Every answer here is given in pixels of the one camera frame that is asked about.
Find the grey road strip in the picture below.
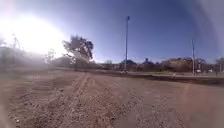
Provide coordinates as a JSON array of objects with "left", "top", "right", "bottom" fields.
[{"left": 126, "top": 71, "right": 224, "bottom": 80}]

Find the brown gravel dirt ground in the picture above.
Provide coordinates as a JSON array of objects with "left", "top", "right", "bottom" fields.
[{"left": 0, "top": 69, "right": 224, "bottom": 128}]

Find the tall light pole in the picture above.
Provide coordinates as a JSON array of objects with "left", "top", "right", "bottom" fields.
[{"left": 123, "top": 15, "right": 131, "bottom": 72}]

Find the large dark tree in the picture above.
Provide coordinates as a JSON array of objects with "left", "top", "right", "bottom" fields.
[{"left": 62, "top": 35, "right": 95, "bottom": 70}]

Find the small bare tree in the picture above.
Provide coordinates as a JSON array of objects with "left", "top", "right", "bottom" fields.
[{"left": 44, "top": 48, "right": 57, "bottom": 66}]

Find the thin utility pole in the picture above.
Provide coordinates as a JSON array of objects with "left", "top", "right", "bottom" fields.
[{"left": 190, "top": 31, "right": 197, "bottom": 76}]

